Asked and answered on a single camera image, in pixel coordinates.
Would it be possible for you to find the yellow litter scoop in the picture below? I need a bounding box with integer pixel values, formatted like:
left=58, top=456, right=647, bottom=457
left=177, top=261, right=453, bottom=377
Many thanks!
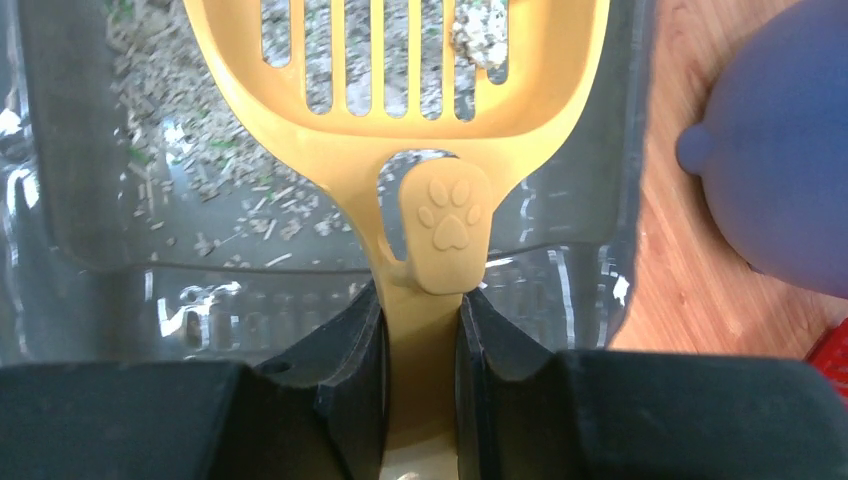
left=184, top=1, right=610, bottom=479

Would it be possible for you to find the grey transparent litter box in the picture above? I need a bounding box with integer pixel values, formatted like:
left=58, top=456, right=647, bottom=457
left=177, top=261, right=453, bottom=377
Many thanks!
left=1, top=1, right=655, bottom=365

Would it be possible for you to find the red plastic basket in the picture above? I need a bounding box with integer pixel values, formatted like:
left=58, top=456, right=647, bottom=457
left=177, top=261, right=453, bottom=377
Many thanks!
left=805, top=319, right=847, bottom=404

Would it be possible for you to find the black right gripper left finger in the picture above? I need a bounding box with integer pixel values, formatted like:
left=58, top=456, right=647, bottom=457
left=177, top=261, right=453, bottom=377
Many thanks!
left=1, top=285, right=387, bottom=479

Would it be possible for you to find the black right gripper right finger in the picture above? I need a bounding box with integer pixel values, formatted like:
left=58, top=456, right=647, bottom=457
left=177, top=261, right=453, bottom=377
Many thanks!
left=455, top=291, right=847, bottom=479

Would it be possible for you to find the blue trash bin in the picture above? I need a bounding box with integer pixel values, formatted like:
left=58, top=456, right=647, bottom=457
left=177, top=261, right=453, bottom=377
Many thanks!
left=676, top=1, right=847, bottom=298

